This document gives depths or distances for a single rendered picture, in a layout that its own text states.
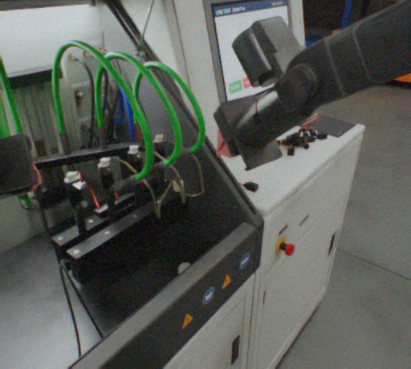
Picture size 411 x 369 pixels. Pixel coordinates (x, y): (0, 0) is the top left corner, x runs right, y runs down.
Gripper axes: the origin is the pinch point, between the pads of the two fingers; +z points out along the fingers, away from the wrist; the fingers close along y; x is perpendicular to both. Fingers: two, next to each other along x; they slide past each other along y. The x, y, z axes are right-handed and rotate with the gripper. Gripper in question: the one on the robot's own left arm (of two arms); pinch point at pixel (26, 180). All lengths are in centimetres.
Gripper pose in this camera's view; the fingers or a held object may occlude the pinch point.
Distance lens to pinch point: 57.1
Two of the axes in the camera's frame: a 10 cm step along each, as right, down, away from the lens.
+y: -9.6, 2.8, -0.2
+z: 0.4, 2.0, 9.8
